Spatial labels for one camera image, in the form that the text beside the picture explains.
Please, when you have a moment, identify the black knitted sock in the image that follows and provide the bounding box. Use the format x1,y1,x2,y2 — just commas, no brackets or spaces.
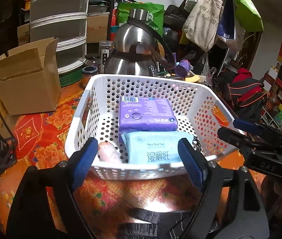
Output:
117,208,193,238

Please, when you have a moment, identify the pink towel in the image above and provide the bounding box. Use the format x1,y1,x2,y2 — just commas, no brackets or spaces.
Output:
98,142,121,164

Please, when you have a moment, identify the light blue wet wipes pack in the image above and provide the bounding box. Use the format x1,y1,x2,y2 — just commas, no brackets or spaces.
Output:
121,131,194,165

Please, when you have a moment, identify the purple sanitary pad pack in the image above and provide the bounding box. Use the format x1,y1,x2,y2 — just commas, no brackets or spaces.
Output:
118,96,178,134

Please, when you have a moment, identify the person's right hand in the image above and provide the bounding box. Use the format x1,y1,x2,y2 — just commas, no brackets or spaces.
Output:
261,175,282,219

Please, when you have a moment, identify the red and black jacket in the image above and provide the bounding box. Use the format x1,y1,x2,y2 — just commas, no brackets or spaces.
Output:
215,68,268,123

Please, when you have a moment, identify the shelf with small items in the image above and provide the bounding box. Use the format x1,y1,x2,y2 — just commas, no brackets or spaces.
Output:
261,63,282,131

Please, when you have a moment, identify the white perforated plastic basket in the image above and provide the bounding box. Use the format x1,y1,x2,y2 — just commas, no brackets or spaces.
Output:
65,74,235,180

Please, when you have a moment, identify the purple cup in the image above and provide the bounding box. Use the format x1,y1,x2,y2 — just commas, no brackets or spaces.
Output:
174,59,191,78

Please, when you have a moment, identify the white hanging shopping bag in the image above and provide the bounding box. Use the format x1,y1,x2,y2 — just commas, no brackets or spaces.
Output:
217,0,245,51

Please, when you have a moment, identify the lime green hanging bag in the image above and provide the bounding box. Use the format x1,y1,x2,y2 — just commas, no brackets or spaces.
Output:
234,0,264,32

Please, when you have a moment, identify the beige canvas tote bag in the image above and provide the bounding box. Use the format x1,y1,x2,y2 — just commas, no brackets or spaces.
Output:
183,0,223,52

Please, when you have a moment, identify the brown cardboard box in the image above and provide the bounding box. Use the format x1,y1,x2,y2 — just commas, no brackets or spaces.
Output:
0,37,61,116

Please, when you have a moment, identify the stainless steel kettle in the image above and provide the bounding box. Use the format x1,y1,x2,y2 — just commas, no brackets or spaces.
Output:
104,17,176,77

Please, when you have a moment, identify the green shopping bag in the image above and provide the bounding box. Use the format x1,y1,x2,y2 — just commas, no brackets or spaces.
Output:
116,0,165,36

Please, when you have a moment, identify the orange jam jar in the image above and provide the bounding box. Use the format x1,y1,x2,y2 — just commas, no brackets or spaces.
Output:
81,65,98,88

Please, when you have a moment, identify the glass jar black label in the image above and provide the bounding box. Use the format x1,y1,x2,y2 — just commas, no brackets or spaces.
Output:
99,40,114,73

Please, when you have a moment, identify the stacked grey drawer tower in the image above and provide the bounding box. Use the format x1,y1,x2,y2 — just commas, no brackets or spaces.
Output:
29,0,89,74

